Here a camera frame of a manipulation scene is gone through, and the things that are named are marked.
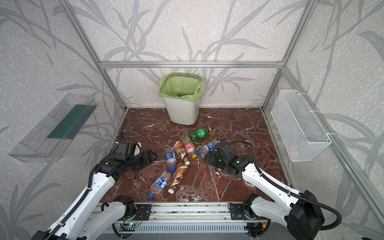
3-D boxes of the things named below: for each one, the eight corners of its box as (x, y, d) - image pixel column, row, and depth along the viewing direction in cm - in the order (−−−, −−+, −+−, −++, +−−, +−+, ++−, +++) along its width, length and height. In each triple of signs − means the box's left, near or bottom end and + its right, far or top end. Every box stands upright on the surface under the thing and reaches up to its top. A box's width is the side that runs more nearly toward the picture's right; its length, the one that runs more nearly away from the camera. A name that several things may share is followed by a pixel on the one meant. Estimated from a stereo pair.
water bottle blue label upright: (168, 174, 87) (166, 171, 84) (166, 150, 97) (164, 147, 94) (178, 172, 88) (177, 169, 85) (175, 148, 98) (174, 145, 95)
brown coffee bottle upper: (184, 167, 90) (183, 164, 86) (173, 146, 99) (172, 143, 95) (192, 163, 92) (192, 159, 88) (181, 142, 101) (180, 139, 97)
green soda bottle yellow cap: (191, 143, 102) (190, 138, 98) (188, 137, 105) (188, 132, 100) (211, 135, 106) (212, 130, 101) (208, 130, 109) (209, 125, 104)
